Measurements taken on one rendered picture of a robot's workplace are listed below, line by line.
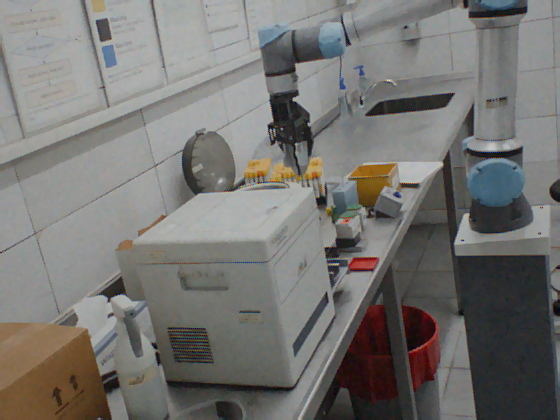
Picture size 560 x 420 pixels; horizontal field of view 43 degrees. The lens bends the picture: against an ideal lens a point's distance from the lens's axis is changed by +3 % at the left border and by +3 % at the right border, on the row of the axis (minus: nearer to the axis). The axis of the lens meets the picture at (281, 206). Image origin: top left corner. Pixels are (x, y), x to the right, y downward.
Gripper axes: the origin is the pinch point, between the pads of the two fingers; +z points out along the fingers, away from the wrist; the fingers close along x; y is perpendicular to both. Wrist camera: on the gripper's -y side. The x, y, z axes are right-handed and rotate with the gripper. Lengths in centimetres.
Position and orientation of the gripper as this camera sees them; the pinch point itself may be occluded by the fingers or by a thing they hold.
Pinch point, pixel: (301, 170)
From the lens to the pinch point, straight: 170.0
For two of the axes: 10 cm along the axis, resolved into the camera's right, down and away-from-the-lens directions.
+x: 9.1, -0.4, -4.0
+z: 1.8, 9.4, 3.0
